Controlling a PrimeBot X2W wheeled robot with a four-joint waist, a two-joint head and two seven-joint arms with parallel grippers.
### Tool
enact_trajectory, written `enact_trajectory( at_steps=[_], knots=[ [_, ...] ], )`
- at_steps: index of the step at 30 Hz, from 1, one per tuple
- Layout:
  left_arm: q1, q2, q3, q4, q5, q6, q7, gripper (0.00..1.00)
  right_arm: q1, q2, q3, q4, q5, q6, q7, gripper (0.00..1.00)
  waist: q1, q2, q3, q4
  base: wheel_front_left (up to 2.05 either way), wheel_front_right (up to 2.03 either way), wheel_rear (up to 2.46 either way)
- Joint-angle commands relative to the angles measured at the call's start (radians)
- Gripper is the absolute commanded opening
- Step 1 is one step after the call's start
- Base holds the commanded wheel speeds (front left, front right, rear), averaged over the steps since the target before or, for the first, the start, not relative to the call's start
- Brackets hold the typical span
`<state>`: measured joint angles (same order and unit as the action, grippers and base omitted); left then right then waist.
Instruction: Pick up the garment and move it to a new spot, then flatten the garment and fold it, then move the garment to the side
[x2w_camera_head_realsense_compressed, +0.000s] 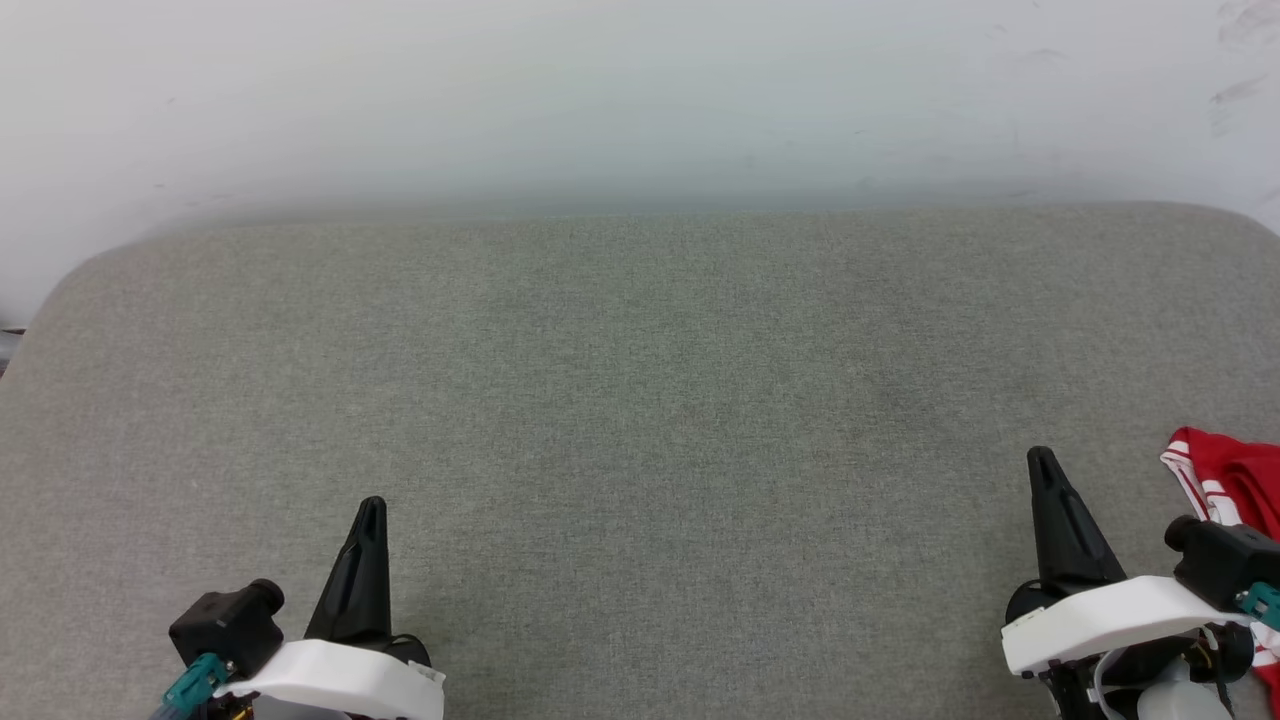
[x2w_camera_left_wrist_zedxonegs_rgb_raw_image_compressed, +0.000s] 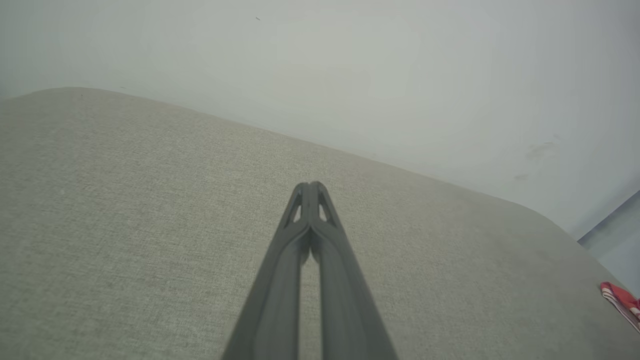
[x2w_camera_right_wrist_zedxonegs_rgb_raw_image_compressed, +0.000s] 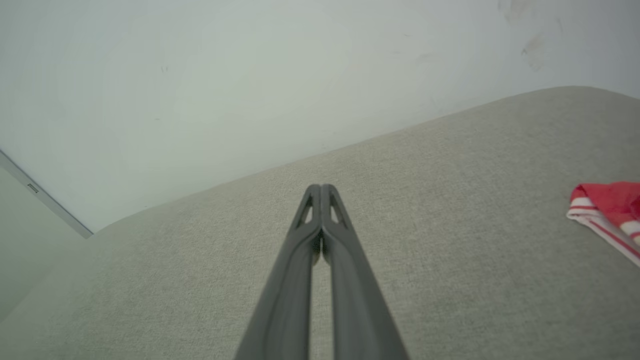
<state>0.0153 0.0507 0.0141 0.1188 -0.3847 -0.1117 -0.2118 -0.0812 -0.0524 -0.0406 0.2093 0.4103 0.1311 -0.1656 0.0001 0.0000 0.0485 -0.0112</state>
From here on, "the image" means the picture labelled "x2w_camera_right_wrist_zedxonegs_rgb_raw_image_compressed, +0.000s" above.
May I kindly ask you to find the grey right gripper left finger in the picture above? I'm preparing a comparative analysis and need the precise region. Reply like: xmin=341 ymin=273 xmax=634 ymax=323
xmin=234 ymin=183 xmax=323 ymax=360

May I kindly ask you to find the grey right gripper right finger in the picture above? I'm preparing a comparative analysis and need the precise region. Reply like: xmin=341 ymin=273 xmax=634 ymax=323
xmin=321 ymin=183 xmax=410 ymax=360

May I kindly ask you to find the red and white garment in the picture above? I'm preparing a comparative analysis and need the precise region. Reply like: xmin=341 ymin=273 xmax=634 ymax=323
xmin=566 ymin=181 xmax=640 ymax=268

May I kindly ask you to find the grey metal wall strip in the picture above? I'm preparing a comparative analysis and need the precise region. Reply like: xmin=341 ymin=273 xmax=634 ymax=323
xmin=0 ymin=149 xmax=94 ymax=239

